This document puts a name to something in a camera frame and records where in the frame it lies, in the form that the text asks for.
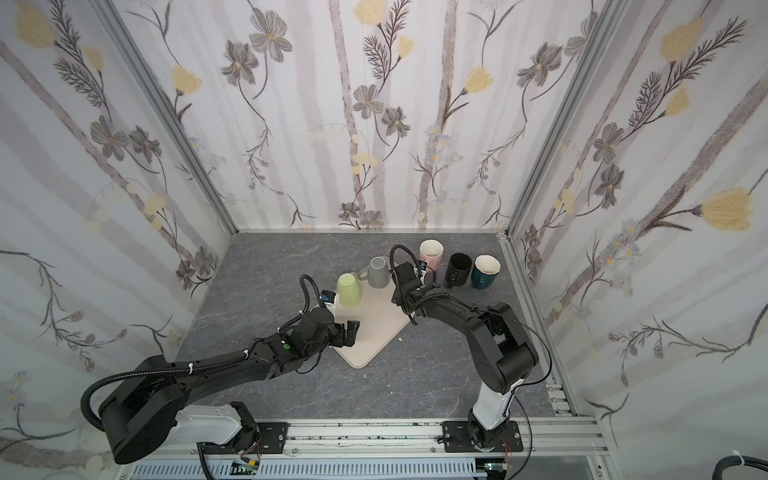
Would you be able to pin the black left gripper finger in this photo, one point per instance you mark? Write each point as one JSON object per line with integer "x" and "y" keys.
{"x": 349, "y": 339}
{"x": 351, "y": 326}

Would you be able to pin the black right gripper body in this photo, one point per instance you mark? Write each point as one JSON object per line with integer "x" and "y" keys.
{"x": 405, "y": 285}

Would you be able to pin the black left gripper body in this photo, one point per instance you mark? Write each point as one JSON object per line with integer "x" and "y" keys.
{"x": 346, "y": 333}

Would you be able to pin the pink mug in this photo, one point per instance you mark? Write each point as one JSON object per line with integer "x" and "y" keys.
{"x": 430, "y": 253}

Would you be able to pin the black mug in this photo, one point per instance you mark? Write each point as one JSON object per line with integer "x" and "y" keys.
{"x": 458, "y": 270}

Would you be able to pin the dark teal mug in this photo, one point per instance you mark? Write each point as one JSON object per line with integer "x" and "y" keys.
{"x": 484, "y": 272}

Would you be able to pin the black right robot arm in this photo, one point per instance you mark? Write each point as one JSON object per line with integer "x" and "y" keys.
{"x": 501, "y": 346}

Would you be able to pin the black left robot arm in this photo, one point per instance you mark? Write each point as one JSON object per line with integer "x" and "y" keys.
{"x": 138, "y": 410}

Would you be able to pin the grey mug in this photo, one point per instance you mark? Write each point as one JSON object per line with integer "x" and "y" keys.
{"x": 376, "y": 273}

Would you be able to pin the light green mug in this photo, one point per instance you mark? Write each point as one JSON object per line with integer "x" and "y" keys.
{"x": 348, "y": 290}

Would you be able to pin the beige plastic tray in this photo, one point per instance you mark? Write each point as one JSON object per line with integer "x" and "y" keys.
{"x": 381, "y": 321}

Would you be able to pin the white perforated cable duct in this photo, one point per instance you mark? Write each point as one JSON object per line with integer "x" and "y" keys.
{"x": 360, "y": 468}

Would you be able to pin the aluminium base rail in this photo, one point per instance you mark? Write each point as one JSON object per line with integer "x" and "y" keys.
{"x": 563, "y": 445}

